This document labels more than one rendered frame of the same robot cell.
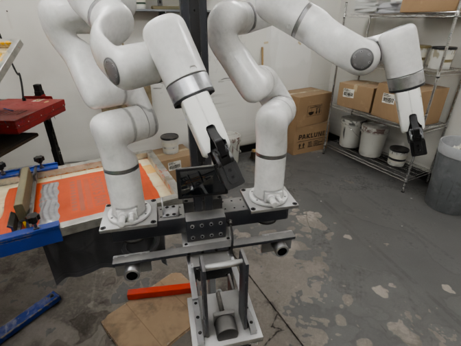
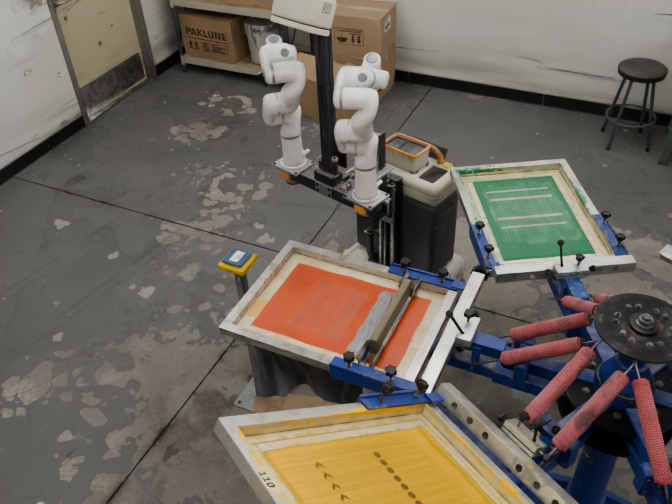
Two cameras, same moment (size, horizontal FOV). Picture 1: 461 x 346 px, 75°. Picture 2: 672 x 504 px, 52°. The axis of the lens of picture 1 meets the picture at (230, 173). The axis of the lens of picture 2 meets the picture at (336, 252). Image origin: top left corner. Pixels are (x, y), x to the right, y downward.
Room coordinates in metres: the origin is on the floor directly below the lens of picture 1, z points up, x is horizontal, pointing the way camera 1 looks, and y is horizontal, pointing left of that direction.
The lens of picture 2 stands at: (2.29, 2.28, 2.91)
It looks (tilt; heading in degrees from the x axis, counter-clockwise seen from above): 40 degrees down; 235
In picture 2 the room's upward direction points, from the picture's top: 3 degrees counter-clockwise
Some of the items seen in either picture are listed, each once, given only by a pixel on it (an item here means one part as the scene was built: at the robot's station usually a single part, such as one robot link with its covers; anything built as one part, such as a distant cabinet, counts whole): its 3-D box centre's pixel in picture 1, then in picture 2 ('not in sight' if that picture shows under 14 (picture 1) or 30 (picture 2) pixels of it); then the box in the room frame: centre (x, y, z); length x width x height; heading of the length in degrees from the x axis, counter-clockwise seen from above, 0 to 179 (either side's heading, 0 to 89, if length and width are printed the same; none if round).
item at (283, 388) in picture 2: not in sight; (310, 380); (1.38, 0.72, 0.74); 0.46 x 0.04 x 0.42; 118
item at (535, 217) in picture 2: not in sight; (542, 217); (0.19, 0.84, 1.05); 1.08 x 0.61 x 0.23; 58
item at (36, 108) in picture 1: (14, 113); not in sight; (2.10, 1.55, 1.06); 0.61 x 0.46 x 0.12; 178
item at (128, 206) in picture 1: (125, 193); (367, 178); (0.73, 0.30, 1.21); 0.16 x 0.13 x 0.15; 13
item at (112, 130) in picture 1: (119, 139); (362, 149); (0.76, 0.30, 1.37); 0.13 x 0.10 x 0.16; 136
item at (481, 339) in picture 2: not in sight; (481, 343); (0.91, 1.17, 1.02); 0.17 x 0.06 x 0.05; 118
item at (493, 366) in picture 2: not in sight; (445, 355); (0.97, 1.06, 0.89); 1.24 x 0.06 x 0.06; 118
